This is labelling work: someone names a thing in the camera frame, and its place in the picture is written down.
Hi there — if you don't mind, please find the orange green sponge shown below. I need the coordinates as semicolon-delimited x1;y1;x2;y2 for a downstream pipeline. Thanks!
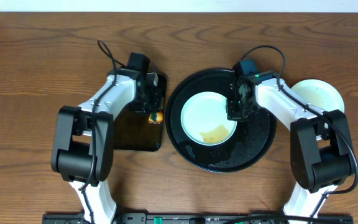
148;111;163;124

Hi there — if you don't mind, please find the mint green plate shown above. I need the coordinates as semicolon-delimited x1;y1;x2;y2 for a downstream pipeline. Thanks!
291;79;345;112
180;91;237;146

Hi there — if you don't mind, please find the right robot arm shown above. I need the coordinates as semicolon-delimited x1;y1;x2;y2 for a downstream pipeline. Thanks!
227;71;358;223

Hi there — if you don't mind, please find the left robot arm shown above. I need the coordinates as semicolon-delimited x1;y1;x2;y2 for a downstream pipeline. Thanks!
51;68;167;223

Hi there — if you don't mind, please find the black round tray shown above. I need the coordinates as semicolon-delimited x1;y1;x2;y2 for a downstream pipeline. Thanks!
165;68;277;173

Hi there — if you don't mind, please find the black rectangular tray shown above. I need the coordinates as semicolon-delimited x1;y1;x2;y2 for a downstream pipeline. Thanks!
114;74;167;152

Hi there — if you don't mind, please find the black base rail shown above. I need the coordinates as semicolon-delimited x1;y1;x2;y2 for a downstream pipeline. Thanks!
41;211;354;224

